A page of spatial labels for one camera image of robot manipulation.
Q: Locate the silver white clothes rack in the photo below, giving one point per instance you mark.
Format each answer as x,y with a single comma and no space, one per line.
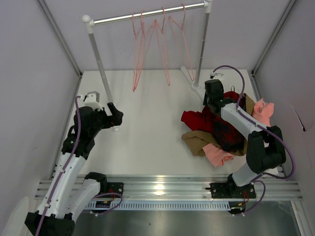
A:
90,24

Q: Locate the pink skirt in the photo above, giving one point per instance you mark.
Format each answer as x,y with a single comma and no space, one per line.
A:
261,112

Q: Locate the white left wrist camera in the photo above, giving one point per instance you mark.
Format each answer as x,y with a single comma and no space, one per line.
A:
92,100

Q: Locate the tan brown skirt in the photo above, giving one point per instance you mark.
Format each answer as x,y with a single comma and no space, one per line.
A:
197,139

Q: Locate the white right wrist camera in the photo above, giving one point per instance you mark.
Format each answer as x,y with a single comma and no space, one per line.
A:
216,75

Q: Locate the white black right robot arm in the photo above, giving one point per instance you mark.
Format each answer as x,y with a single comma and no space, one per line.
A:
265,147

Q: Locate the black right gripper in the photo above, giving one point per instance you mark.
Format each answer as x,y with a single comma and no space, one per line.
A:
214,89

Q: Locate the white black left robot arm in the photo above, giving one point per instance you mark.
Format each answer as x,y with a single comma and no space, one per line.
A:
59,210

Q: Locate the red black plaid skirt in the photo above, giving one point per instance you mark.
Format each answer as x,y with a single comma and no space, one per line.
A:
228,137

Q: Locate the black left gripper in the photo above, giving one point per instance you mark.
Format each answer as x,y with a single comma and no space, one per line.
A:
114,116

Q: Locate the pink wire hanger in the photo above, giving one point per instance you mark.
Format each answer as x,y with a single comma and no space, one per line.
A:
149,34
178,31
139,46
159,30

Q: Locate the white slotted cable duct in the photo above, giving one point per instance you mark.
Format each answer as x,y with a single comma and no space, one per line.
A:
98,205

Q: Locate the aluminium mounting rail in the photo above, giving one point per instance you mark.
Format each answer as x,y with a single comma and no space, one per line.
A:
193,188

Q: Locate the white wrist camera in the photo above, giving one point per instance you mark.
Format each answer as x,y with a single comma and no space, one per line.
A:
92,100
216,75

